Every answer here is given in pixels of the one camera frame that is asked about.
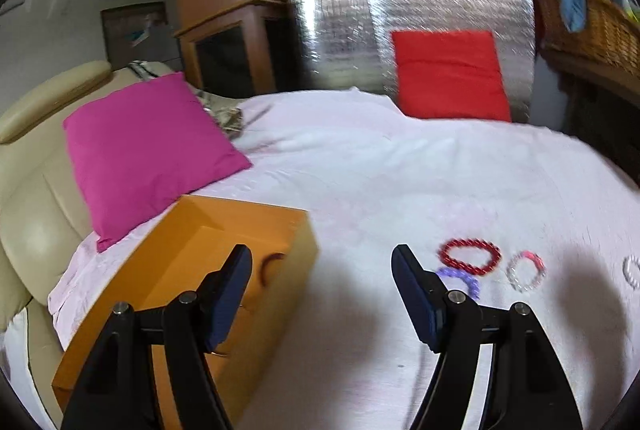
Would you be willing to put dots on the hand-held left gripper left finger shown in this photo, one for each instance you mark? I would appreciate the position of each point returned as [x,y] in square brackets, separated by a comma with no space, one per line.
[230,297]

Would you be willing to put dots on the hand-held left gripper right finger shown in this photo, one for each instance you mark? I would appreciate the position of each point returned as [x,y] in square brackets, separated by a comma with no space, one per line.
[415,297]

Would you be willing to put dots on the orange cardboard box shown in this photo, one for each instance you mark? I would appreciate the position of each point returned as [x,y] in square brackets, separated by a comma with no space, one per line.
[175,250]

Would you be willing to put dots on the white blanket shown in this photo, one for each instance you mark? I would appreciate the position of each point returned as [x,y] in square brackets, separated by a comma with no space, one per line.
[400,170]

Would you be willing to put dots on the magenta pillow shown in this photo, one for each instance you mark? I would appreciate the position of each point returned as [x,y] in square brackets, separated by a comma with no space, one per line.
[145,150]

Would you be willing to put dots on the patterned cloth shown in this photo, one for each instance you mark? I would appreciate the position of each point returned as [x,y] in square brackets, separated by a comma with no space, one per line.
[225,116]

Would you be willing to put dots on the beige leather sofa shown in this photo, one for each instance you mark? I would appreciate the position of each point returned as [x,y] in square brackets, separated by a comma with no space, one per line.
[30,210]

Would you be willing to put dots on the red pillow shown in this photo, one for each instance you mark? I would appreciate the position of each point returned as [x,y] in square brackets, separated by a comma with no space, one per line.
[450,75]

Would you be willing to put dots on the striped cloth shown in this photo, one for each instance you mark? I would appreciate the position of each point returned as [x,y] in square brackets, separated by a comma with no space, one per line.
[139,69]

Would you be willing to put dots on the silver foil panel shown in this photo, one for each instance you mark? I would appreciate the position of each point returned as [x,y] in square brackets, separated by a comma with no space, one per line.
[340,20]

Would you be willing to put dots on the wicker basket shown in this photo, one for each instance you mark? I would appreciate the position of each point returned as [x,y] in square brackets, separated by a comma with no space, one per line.
[610,30]

